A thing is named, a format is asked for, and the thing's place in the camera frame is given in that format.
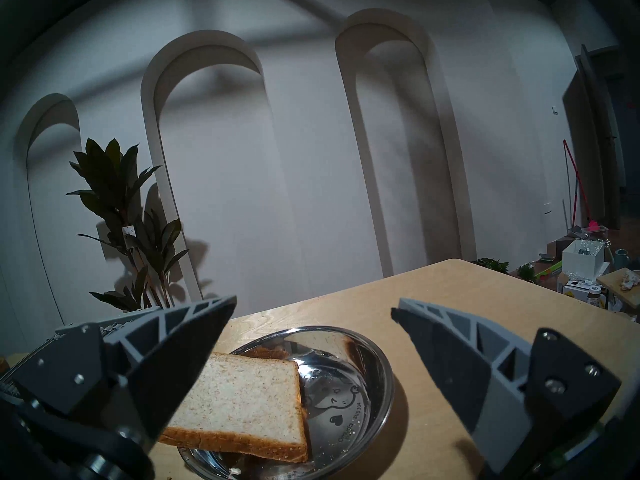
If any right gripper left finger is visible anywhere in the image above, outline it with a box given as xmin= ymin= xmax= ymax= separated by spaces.
xmin=0 ymin=295 xmax=237 ymax=457

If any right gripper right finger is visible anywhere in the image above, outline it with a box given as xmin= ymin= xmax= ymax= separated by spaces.
xmin=391 ymin=297 xmax=622 ymax=477

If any round steel plate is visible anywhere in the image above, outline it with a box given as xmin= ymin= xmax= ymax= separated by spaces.
xmin=177 ymin=325 xmax=396 ymax=480

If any slice of bread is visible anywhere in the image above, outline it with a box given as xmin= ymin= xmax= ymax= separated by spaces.
xmin=157 ymin=351 xmax=310 ymax=464

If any grey dish rack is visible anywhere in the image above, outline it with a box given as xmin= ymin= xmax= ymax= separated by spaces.
xmin=50 ymin=306 xmax=166 ymax=335

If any small bushy potted plant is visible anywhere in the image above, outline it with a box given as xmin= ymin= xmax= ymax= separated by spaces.
xmin=472 ymin=257 xmax=510 ymax=275

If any white printed carton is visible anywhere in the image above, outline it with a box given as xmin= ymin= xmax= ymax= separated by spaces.
xmin=562 ymin=279 xmax=608 ymax=305

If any white open box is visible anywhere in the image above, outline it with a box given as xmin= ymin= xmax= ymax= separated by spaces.
xmin=561 ymin=239 xmax=608 ymax=282

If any wooden cutting board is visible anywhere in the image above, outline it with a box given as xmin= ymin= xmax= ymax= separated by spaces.
xmin=597 ymin=268 xmax=640 ymax=310

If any tall dark leafy plant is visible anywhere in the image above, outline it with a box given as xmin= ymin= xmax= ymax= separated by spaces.
xmin=65 ymin=138 xmax=193 ymax=312

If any dark door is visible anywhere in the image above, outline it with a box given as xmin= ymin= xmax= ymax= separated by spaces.
xmin=562 ymin=44 xmax=628 ymax=230

